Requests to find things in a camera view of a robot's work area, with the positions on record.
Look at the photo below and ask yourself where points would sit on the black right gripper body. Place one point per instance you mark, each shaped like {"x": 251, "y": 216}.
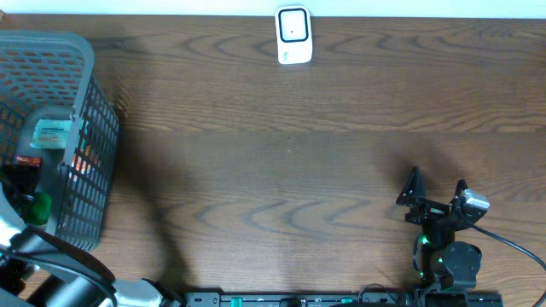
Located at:
{"x": 432, "y": 232}

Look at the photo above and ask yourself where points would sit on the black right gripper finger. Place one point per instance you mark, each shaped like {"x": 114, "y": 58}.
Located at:
{"x": 461, "y": 188}
{"x": 414, "y": 191}

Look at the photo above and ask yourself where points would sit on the orange tissue pack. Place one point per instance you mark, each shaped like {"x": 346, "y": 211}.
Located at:
{"x": 87, "y": 166}

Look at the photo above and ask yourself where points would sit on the teal wet wipes pack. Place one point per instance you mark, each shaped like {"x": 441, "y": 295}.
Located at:
{"x": 51, "y": 134}

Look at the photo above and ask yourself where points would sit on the green lid plastic jar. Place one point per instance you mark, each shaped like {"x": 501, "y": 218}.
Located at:
{"x": 38, "y": 210}

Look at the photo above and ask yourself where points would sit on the red Top candy bar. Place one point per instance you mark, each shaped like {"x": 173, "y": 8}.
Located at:
{"x": 28, "y": 161}

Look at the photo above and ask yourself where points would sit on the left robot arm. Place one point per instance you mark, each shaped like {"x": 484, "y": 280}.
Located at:
{"x": 39, "y": 268}

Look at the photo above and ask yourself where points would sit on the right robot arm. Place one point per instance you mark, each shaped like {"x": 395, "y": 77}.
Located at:
{"x": 446, "y": 265}

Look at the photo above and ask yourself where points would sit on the white barcode scanner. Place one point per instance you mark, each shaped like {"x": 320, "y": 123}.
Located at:
{"x": 293, "y": 35}

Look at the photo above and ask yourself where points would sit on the grey plastic mesh basket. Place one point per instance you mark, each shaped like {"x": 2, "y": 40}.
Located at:
{"x": 53, "y": 108}

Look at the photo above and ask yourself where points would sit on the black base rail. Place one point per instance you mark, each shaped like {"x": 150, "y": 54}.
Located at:
{"x": 371, "y": 295}

